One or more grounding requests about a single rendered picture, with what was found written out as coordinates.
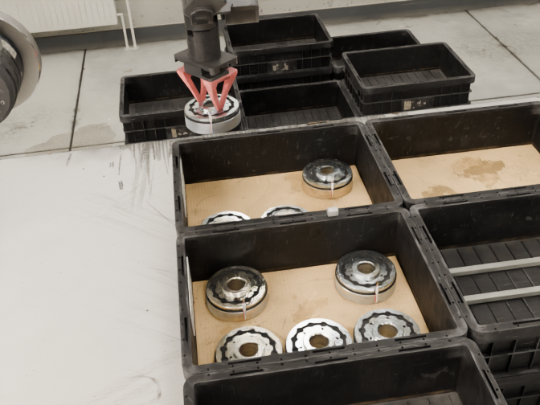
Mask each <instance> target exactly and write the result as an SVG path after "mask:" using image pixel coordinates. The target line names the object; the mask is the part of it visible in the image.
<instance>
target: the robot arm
mask: <svg viewBox="0 0 540 405"><path fill-rule="evenodd" d="M182 9H183V16H184V22H185V28H186V41H187V46H188V48H187V49H185V50H183V51H180V52H178V53H176V54H174V62H178V61H179V62H182V63H184V66H182V67H180V68H178V69H177V73H178V75H179V76H180V77H181V78H182V80H183V81H184V83H185V84H186V86H187V87H188V88H189V89H190V90H191V92H192V93H193V95H194V97H195V99H196V100H197V101H198V102H199V103H200V102H201V101H202V100H205V99H206V94H207V91H208V94H209V96H210V98H211V100H212V102H213V104H214V106H215V108H216V110H217V111H219V110H221V109H223V107H224V105H225V102H226V99H227V94H228V92H229V90H230V88H231V86H232V84H233V82H234V80H235V77H236V75H237V73H238V72H237V69H235V68H233V67H232V66H235V65H236V64H237V63H238V62H237V56H236V55H233V54H230V53H227V52H225V51H221V48H220V40H219V24H218V16H217V14H220V17H221V20H224V22H225V25H226V26H227V25H235V24H244V23H258V22H259V15H260V14H259V3H258V0H182ZM228 64H229V67H230V68H227V67H228ZM225 68H227V69H225ZM191 76H196V77H198V78H200V79H201V92H200V94H199V92H198V90H197V88H196V87H195V86H194V83H193V81H192V79H191V78H190V77H191ZM222 81H224V84H223V90H222V95H221V98H220V101H219V98H218V95H217V91H216V87H217V84H218V83H220V82H222Z"/></svg>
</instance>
